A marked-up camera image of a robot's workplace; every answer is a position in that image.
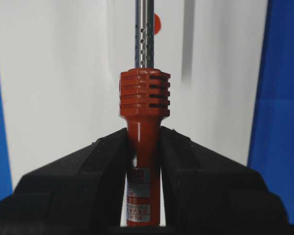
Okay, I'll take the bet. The blue table mat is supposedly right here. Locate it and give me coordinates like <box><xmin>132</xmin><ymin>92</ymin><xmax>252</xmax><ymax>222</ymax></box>
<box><xmin>0</xmin><ymin>0</ymin><xmax>294</xmax><ymax>223</ymax></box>

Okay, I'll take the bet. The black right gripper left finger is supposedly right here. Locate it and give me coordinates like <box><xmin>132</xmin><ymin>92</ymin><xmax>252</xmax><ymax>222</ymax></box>
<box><xmin>0</xmin><ymin>129</ymin><xmax>128</xmax><ymax>235</ymax></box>

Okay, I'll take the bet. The right red dot mark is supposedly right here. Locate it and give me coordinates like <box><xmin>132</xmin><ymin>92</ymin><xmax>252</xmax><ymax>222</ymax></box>
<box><xmin>154</xmin><ymin>13</ymin><xmax>161</xmax><ymax>35</ymax></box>

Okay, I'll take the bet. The red handled soldering iron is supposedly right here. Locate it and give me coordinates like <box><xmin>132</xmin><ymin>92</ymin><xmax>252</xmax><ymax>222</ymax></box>
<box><xmin>118</xmin><ymin>0</ymin><xmax>172</xmax><ymax>227</ymax></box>

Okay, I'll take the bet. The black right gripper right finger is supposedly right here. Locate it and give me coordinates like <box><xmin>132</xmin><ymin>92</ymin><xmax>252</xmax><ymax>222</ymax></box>
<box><xmin>160</xmin><ymin>127</ymin><xmax>291</xmax><ymax>235</ymax></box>

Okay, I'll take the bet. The large white foam board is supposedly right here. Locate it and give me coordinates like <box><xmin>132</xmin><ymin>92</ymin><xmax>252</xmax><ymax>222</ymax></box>
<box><xmin>0</xmin><ymin>0</ymin><xmax>267</xmax><ymax>186</ymax></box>

